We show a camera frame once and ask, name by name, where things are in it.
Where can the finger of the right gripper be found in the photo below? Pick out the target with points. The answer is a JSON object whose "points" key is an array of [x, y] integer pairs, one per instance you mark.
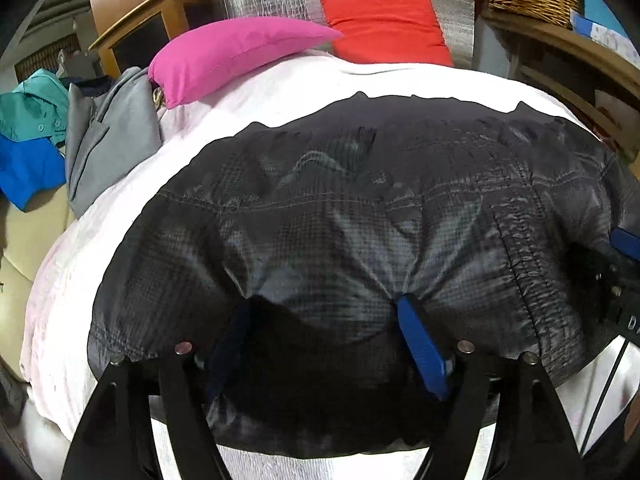
{"points": [[626, 243]]}

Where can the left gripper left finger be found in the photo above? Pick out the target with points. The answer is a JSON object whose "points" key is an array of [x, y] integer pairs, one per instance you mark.
{"points": [[115, 440]]}

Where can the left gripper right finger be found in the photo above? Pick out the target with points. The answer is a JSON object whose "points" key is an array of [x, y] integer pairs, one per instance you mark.
{"points": [[532, 438]]}

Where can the black quilted puffer jacket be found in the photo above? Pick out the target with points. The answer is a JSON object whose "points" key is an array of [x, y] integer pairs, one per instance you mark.
{"points": [[484, 216]]}

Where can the white pink bed blanket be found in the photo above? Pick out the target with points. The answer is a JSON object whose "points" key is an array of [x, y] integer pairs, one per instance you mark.
{"points": [[54, 354]]}

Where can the wooden shelf unit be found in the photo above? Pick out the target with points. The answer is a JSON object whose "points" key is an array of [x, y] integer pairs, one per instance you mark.
{"points": [[598, 86]]}

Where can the blue white box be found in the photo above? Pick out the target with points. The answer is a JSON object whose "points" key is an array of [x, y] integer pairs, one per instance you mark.
{"points": [[606, 37]]}

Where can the beige sofa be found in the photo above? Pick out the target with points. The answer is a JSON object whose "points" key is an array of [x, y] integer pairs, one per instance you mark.
{"points": [[26, 237]]}

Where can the blue jacket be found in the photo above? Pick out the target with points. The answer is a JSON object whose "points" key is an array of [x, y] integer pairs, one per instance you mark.
{"points": [[28, 168]]}

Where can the grey coat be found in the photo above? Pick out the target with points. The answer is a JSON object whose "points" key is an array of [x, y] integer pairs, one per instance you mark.
{"points": [[107, 136]]}

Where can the red pillow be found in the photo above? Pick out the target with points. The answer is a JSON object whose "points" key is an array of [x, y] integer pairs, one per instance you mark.
{"points": [[387, 31]]}

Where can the teal jacket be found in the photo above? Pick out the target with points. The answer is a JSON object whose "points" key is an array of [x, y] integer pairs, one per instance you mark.
{"points": [[36, 109]]}

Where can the magenta pillow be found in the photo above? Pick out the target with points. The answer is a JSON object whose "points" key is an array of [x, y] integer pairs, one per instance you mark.
{"points": [[203, 60]]}

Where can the wooden cabinet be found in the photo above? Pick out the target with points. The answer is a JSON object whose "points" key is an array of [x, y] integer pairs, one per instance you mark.
{"points": [[131, 32]]}

